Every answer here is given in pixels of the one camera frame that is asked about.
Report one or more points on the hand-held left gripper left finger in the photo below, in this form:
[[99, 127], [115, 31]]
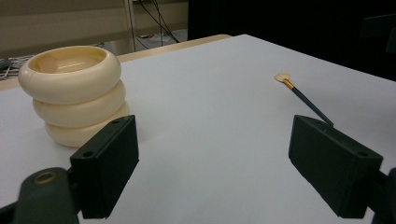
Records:
[[104, 168]]

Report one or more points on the white mesh tray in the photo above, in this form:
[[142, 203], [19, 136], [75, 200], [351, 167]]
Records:
[[14, 67]]

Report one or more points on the white metal stand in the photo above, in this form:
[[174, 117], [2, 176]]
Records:
[[130, 21]]

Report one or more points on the cream ringed pen holder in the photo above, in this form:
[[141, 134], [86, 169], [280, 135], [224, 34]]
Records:
[[73, 93]]

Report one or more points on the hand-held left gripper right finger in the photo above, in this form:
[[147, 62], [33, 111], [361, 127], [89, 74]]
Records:
[[334, 168]]

